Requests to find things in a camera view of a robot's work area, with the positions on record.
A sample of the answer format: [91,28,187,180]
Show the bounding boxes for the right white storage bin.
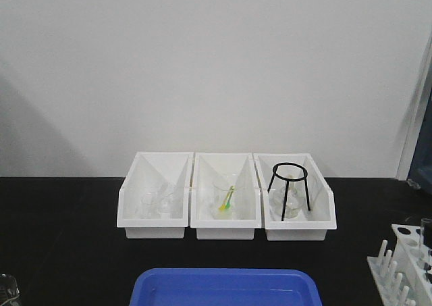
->
[253,153,337,241]

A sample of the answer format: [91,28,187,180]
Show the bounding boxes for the blue plastic tray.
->
[130,268,322,305]

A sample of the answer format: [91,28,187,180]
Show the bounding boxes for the yellow green plastic spoons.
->
[219,185,235,211]

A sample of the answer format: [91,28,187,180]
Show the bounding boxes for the white storage bin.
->
[190,153,262,240]
[253,153,337,241]
[117,151,194,239]

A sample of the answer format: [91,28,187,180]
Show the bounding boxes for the white test tube rack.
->
[367,224,431,305]

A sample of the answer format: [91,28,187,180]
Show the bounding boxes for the left white storage bin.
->
[117,151,194,239]

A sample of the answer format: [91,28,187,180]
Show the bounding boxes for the clear glass test tube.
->
[419,218,431,272]

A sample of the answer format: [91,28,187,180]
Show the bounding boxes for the black wire tripod stand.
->
[267,162,311,222]

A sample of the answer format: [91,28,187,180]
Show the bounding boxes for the glass beaker in middle bin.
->
[211,174,238,220]

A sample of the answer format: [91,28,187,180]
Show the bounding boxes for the glass flask in right bin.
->
[269,176,306,221]

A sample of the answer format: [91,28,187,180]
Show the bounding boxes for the blue-grey pegboard drying rack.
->
[407,95,431,194]

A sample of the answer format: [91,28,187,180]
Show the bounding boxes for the middle white storage bin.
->
[190,153,262,240]

